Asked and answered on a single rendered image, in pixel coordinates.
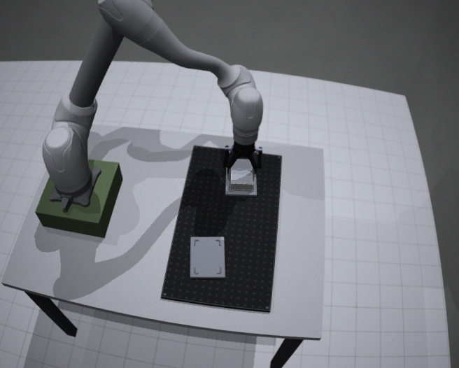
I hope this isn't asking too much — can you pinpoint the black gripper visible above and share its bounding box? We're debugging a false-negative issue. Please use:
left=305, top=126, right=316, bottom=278
left=223, top=141, right=262, bottom=181

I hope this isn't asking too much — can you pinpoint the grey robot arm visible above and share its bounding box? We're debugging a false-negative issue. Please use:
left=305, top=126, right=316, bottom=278
left=42, top=0, right=263, bottom=211

